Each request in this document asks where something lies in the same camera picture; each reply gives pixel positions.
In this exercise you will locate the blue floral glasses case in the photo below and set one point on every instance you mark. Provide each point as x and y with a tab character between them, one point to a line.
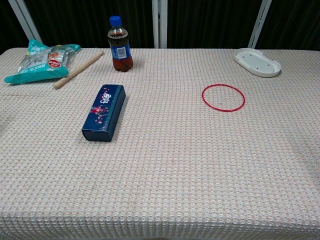
105	112

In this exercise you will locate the beige waffle tablecloth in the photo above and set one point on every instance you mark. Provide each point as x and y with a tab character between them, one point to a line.
175	162

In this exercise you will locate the cola bottle with blue cap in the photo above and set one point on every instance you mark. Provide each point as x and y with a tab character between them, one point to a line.
120	50

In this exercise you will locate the wooden rolling pin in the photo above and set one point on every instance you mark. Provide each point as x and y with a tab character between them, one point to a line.
77	70

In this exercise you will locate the white oval plastic tray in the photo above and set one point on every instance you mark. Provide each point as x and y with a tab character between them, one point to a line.
257	62

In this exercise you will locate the teal snack bag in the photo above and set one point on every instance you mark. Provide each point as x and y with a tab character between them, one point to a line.
37	65

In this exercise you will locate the grey aluminium extrusion bar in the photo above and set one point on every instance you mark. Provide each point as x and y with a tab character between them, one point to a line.
258	25
26	20
159	23

